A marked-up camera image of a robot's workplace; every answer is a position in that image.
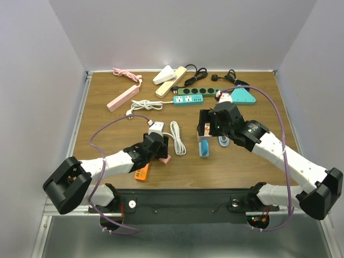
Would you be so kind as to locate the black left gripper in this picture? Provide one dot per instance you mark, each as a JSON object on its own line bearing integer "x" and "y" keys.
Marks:
{"x": 162, "y": 152}

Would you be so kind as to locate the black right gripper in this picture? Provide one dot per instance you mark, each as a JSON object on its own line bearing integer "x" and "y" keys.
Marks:
{"x": 208, "y": 115}

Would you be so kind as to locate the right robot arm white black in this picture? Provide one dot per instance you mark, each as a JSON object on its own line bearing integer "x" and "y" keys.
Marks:
{"x": 317, "y": 188}

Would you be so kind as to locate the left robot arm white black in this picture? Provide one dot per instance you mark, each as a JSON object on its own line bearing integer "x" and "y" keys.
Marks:
{"x": 76, "y": 183}

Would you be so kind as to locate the pink cube adapter with deer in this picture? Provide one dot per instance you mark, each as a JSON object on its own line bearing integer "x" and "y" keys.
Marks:
{"x": 206, "y": 134}

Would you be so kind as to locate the teal power strip with USB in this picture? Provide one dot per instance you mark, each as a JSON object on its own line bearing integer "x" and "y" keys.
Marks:
{"x": 188, "y": 100}

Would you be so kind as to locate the light blue power strip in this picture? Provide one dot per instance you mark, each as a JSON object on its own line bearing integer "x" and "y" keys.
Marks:
{"x": 199, "y": 145}

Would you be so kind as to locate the dark green power strip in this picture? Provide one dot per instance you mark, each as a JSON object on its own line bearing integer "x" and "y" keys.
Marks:
{"x": 205, "y": 92}

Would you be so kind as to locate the orange power strip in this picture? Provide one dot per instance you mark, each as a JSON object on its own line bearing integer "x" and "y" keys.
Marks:
{"x": 142, "y": 173}

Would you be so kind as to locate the teal triangular power socket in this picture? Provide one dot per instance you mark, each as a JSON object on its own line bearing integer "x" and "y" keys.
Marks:
{"x": 241, "y": 96}

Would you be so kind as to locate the cream power strip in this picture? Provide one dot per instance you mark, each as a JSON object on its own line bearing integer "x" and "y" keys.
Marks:
{"x": 166, "y": 86}

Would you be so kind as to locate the white triangular power socket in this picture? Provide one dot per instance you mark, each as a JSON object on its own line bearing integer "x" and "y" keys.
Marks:
{"x": 166, "y": 74}

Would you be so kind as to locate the pink power strip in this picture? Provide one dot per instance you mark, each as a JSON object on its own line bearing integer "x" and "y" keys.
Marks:
{"x": 122, "y": 98}

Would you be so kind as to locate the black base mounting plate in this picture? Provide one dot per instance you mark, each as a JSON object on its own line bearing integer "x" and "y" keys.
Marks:
{"x": 185, "y": 206}

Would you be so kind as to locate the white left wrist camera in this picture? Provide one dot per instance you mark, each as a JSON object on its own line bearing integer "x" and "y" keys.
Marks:
{"x": 157, "y": 127}

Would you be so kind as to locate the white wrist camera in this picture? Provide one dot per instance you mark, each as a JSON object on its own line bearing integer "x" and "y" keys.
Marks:
{"x": 157, "y": 127}
{"x": 221, "y": 97}

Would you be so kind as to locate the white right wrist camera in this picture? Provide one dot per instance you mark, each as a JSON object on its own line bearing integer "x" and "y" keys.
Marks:
{"x": 221, "y": 97}

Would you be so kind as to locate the aluminium rail frame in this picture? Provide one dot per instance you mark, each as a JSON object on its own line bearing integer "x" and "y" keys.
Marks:
{"x": 288, "y": 232}

